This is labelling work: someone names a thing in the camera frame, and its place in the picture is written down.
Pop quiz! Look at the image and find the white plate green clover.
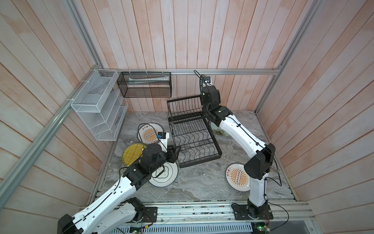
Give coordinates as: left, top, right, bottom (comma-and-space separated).
150, 162, 178, 188

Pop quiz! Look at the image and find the green rim white plate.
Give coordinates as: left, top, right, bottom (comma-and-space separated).
199, 76, 204, 95

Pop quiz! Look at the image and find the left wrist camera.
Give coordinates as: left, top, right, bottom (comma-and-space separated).
157, 132, 169, 152

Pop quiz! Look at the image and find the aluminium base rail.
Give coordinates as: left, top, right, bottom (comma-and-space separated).
73, 200, 316, 227

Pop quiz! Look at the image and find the black two-tier dish rack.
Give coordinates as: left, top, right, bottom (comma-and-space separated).
167, 95, 222, 168

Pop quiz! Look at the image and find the orange sunburst plate right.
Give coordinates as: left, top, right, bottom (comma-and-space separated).
225, 163, 250, 193

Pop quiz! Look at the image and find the orange sunburst plate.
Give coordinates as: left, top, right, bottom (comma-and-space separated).
136, 122, 164, 144
225, 163, 250, 193

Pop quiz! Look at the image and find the black mesh wall basket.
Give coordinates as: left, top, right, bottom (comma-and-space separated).
117, 71, 172, 98

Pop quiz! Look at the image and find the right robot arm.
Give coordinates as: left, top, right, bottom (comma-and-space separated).
200, 85, 275, 219

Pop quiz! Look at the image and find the white wire mesh shelf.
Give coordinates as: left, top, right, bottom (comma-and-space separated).
71, 69, 129, 141

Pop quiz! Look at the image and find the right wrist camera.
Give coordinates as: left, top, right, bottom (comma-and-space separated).
201, 74, 211, 86

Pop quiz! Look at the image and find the mint green flower plate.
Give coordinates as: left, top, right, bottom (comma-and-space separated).
210, 122, 230, 137

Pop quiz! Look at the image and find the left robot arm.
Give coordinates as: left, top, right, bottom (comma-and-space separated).
57, 143, 181, 234

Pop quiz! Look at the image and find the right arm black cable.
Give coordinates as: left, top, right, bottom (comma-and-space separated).
264, 175, 290, 232

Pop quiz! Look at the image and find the yellow round plate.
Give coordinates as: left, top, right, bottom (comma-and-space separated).
122, 143, 146, 166

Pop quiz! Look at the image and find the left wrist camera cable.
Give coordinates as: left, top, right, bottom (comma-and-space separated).
136, 122, 164, 153

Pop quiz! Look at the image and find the orange sunburst plate left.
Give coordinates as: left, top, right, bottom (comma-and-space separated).
136, 122, 164, 144

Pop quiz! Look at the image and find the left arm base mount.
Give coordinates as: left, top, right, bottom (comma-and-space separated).
131, 207, 158, 223

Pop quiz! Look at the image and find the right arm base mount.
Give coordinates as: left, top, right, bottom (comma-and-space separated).
231, 203, 274, 220

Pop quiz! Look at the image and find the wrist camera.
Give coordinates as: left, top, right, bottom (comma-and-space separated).
157, 132, 169, 152
201, 74, 211, 86

